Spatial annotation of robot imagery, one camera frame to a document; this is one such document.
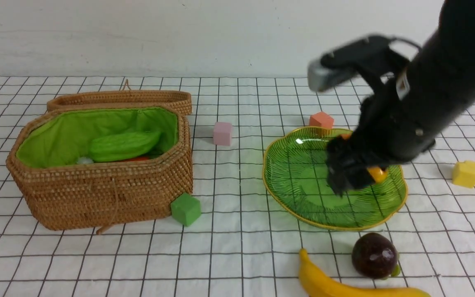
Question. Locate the green foam cube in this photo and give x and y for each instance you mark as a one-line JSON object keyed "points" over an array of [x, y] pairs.
{"points": [[186, 209]]}

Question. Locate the dark purple mangosteen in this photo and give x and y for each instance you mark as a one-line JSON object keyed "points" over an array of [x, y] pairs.
{"points": [[375, 257]]}

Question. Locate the green glass plate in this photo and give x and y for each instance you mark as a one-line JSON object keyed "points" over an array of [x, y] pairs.
{"points": [[295, 175]]}

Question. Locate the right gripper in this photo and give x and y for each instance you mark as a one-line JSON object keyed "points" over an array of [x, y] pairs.
{"points": [[385, 135]]}

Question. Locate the green toy cucumber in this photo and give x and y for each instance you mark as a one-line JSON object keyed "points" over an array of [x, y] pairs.
{"points": [[122, 146]]}

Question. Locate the white toy radish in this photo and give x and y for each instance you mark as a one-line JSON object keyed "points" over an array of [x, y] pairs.
{"points": [[85, 160]]}

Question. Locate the yellow toy banana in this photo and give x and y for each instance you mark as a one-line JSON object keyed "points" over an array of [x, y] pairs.
{"points": [[317, 284]]}

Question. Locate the red toy vegetable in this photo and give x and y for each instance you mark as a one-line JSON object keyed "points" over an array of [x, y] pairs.
{"points": [[135, 159]]}

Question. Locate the pink foam cube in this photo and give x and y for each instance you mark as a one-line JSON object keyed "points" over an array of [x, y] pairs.
{"points": [[222, 134]]}

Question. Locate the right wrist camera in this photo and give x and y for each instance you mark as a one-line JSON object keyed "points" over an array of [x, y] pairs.
{"points": [[370, 57]]}

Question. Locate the orange foam cube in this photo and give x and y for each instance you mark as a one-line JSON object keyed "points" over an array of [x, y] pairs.
{"points": [[321, 119]]}

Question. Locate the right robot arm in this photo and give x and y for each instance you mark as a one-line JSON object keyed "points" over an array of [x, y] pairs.
{"points": [[413, 101]]}

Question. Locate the woven rattan basket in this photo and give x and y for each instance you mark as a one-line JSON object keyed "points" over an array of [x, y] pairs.
{"points": [[62, 194]]}

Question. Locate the yellow foam cube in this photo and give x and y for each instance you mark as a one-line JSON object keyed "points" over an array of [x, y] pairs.
{"points": [[463, 174]]}

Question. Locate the orange toy mango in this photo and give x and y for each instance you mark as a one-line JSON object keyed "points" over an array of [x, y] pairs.
{"points": [[377, 173]]}

